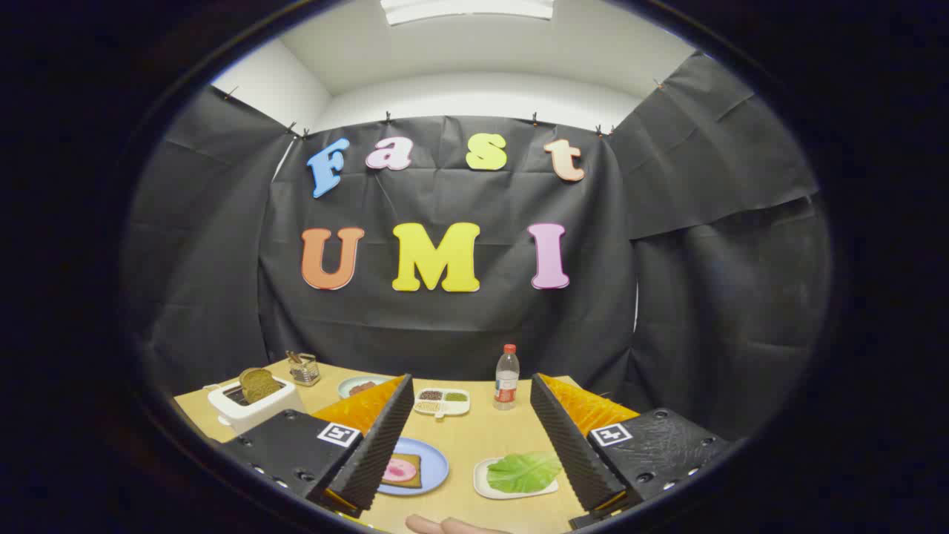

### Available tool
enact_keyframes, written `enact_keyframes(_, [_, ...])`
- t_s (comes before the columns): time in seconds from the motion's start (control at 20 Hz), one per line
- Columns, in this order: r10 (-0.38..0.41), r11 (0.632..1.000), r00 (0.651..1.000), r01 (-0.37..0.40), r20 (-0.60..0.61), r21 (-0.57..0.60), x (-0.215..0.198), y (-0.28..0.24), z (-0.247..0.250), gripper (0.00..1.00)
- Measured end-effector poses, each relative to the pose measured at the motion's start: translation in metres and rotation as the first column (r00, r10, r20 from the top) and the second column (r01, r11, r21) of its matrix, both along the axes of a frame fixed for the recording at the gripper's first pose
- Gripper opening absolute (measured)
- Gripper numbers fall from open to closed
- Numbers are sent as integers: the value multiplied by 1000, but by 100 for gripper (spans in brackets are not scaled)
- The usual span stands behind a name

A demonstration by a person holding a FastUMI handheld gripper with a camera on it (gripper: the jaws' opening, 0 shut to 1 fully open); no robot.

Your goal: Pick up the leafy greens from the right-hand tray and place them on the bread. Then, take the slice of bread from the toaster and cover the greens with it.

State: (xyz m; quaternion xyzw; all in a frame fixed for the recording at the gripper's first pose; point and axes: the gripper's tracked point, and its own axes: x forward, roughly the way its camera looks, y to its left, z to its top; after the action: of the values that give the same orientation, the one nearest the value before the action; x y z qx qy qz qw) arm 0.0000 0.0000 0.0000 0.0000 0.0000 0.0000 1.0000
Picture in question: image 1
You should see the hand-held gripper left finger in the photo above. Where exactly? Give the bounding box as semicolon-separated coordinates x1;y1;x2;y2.
219;373;416;520

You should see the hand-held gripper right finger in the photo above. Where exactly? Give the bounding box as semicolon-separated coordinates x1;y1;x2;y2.
529;372;733;530

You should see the green lettuce leaf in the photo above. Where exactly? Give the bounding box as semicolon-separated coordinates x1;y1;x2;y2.
486;452;564;494

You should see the brown bread slice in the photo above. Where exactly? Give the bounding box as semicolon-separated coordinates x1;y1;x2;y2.
380;452;423;489
239;368;284;405

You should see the blue round plate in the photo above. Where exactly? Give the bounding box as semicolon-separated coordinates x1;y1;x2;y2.
377;438;450;496

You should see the pale green round plate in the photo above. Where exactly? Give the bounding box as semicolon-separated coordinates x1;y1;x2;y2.
337;375;394;400

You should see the white divided dish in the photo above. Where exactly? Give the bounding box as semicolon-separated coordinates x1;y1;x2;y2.
413;388;471;421

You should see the clear red-capped water bottle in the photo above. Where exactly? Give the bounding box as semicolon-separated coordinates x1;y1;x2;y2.
494;344;520;411

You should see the white square plate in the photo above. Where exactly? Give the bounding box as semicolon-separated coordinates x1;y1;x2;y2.
474;456;561;500

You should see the white toaster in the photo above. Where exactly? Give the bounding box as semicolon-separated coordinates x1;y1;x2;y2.
208;375;306;435

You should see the black backdrop cloth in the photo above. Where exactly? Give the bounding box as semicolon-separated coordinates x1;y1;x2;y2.
122;50;831;442

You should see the white ceiling light panel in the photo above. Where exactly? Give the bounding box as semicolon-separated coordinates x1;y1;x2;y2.
380;0;555;25

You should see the wire utensil holder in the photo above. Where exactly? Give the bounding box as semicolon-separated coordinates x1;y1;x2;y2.
289;355;322;387

